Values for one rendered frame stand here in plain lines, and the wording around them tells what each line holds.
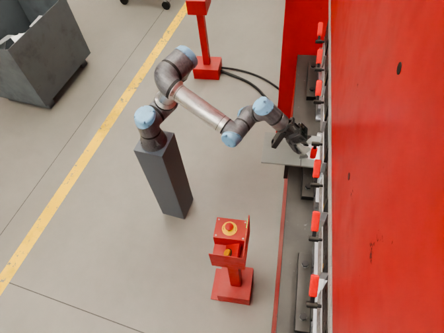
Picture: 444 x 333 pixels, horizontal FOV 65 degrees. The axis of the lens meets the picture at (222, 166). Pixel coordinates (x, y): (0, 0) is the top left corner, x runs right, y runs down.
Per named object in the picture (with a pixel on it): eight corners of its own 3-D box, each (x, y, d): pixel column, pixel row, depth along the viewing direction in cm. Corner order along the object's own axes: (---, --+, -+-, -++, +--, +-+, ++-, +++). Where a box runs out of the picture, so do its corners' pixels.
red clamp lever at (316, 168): (313, 158, 119) (310, 187, 120) (326, 160, 119) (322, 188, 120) (312, 158, 121) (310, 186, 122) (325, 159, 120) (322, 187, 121)
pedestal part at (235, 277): (232, 275, 219) (226, 241, 175) (241, 277, 218) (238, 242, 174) (230, 285, 216) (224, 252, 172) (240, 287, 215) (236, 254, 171)
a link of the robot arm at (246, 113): (228, 119, 151) (245, 116, 143) (242, 103, 156) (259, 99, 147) (238, 133, 155) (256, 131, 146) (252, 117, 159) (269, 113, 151)
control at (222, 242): (219, 227, 180) (215, 211, 165) (250, 231, 177) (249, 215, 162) (211, 265, 168) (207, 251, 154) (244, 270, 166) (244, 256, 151)
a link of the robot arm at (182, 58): (144, 112, 195) (160, 55, 147) (161, 96, 202) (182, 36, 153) (160, 126, 196) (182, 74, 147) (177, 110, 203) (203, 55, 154)
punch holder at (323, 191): (319, 185, 130) (326, 160, 116) (343, 188, 128) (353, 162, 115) (318, 222, 121) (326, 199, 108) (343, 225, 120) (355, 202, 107)
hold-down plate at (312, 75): (307, 65, 213) (308, 61, 211) (316, 65, 212) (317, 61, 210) (306, 100, 197) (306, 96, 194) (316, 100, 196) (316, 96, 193)
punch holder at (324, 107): (320, 108, 152) (326, 78, 139) (341, 109, 151) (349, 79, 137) (320, 134, 144) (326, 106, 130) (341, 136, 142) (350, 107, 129)
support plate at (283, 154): (265, 133, 170) (265, 131, 169) (320, 137, 166) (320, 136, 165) (261, 163, 160) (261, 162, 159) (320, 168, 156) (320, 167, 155)
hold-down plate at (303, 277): (298, 254, 146) (298, 252, 144) (311, 256, 145) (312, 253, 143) (294, 332, 130) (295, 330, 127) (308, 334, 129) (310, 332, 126)
